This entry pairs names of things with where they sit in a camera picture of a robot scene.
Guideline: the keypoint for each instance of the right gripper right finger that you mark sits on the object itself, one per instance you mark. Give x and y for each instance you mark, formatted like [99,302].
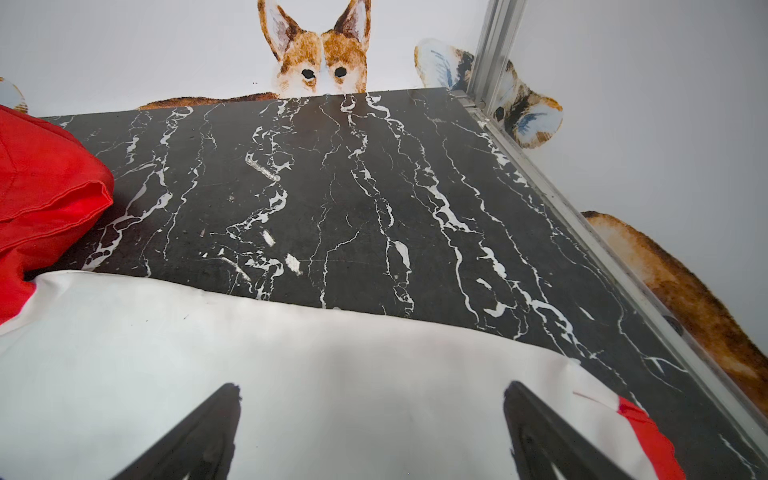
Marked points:
[545,446]

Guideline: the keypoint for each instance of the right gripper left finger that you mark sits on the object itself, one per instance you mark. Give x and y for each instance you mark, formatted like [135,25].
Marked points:
[201,446]

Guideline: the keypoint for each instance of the rainbow hooded kids jacket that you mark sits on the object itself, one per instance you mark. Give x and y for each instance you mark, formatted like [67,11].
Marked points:
[96,368]

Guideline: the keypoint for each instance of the aluminium cage frame post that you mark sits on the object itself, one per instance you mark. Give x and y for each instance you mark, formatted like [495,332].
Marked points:
[501,23]

